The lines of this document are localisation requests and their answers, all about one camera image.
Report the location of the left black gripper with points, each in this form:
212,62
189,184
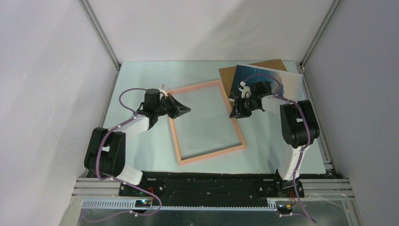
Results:
178,109

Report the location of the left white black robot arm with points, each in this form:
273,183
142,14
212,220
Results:
106,152

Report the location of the grey slotted cable duct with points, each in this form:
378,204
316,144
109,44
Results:
124,204

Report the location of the left aluminium corner post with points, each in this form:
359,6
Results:
92,18

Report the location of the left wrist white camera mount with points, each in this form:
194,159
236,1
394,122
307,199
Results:
162,90

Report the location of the brown cardboard backing board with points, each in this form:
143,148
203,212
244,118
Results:
227,74

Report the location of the right aluminium corner post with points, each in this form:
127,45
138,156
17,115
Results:
320,31

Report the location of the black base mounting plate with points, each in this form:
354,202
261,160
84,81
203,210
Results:
214,193

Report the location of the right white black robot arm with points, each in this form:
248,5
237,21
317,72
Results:
299,126

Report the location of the blue landscape photo print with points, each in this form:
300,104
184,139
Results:
283,83

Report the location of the aluminium front rail frame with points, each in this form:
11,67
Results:
327,200

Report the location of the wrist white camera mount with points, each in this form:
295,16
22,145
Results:
162,90
245,90

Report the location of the orange wooden picture frame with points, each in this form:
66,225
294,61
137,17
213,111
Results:
206,131

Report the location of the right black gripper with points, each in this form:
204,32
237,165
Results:
238,112

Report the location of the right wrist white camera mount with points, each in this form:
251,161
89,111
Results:
245,90

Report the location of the aluminium corner post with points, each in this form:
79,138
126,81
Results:
92,18
320,31

